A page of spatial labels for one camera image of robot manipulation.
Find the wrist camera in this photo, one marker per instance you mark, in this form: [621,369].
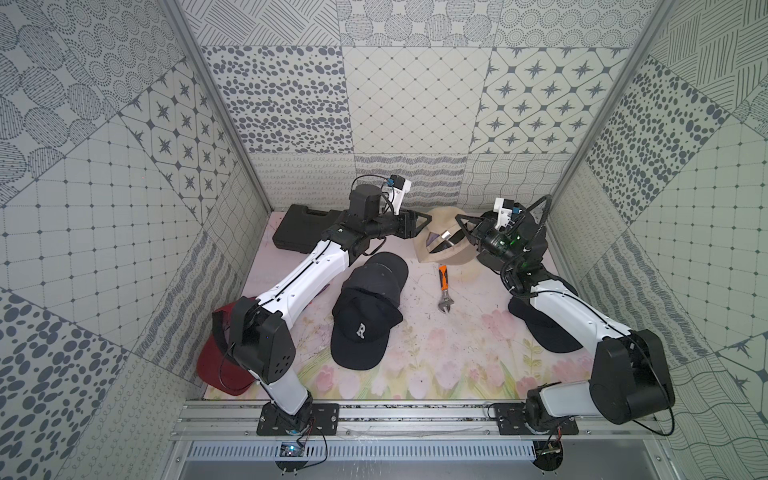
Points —
[507,212]
[400,186]

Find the black cap at right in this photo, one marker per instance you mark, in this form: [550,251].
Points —
[550,335]

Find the orange handled adjustable wrench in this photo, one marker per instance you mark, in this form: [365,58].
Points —
[445,303]

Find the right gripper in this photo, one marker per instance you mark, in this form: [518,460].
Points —
[480,231]

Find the red baseball cap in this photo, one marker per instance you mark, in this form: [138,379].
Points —
[216,365]

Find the beige baseball cap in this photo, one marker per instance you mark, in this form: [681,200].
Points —
[434,244]

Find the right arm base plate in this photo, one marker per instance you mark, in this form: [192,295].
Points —
[518,418]

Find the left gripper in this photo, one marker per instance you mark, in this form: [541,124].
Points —
[406,223]

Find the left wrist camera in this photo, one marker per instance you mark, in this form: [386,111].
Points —
[400,186]

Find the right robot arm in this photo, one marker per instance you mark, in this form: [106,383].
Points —
[629,377]

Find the black plastic tool case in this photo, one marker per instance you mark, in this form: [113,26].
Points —
[301,228]

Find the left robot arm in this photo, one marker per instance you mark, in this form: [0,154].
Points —
[260,332]

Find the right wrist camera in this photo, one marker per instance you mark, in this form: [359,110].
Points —
[507,212]

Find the black cap behind front cap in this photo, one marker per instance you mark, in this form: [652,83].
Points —
[384,274]

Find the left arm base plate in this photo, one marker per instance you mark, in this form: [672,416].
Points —
[321,418]

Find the aluminium front rail frame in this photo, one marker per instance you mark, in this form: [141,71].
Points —
[441,439]

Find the black cap with white logo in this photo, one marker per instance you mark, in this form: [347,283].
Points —
[362,325]

